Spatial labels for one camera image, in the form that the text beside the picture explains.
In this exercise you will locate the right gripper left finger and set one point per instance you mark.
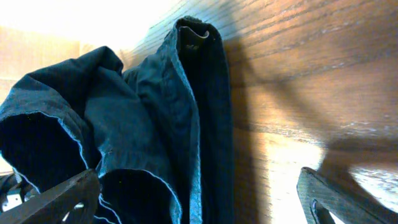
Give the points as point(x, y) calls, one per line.
point(73, 201)

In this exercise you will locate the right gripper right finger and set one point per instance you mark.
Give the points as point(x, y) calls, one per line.
point(322, 199)

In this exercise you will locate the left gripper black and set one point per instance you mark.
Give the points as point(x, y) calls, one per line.
point(15, 190)

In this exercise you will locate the navy blue t-shirt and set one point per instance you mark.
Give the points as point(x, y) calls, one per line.
point(159, 135)

